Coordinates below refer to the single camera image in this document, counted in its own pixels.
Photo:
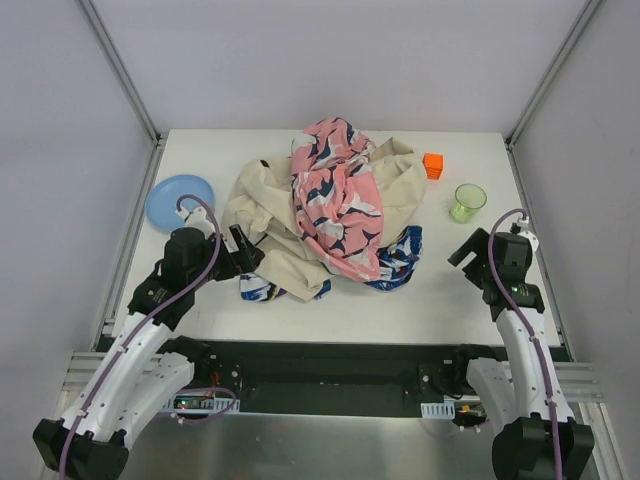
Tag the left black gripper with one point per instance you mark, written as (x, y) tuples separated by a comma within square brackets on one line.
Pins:
[(232, 255)]

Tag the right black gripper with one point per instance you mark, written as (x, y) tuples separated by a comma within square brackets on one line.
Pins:
[(473, 257)]

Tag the pink patterned cloth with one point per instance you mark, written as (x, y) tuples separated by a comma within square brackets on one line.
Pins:
[(337, 206)]

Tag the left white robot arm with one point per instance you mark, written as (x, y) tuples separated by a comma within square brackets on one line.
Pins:
[(146, 365)]

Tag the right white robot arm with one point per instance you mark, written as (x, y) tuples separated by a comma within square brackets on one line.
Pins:
[(536, 435)]

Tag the beige cloth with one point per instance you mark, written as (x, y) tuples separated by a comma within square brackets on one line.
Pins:
[(260, 203)]

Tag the blue patterned cloth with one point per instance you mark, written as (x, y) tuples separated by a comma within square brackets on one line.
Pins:
[(397, 264)]

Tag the green transparent cup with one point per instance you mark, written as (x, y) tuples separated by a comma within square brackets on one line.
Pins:
[(469, 199)]

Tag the orange cube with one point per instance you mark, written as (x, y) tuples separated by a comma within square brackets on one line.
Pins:
[(434, 165)]

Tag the light blue plate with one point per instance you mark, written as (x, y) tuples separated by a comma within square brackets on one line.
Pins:
[(160, 204)]

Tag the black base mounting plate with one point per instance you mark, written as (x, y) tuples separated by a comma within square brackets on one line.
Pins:
[(364, 380)]

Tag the right aluminium frame post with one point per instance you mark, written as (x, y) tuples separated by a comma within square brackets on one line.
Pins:
[(576, 31)]

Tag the aluminium frame post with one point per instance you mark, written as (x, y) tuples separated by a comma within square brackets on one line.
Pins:
[(119, 70), (576, 31)]

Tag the left aluminium frame post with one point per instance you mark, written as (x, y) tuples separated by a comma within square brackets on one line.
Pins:
[(119, 70)]

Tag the left white cable duct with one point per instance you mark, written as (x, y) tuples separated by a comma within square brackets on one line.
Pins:
[(199, 405)]

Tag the white cable duct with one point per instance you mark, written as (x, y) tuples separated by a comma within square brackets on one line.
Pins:
[(445, 410), (199, 405)]

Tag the right white cable duct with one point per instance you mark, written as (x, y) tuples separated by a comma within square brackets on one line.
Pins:
[(445, 410)]

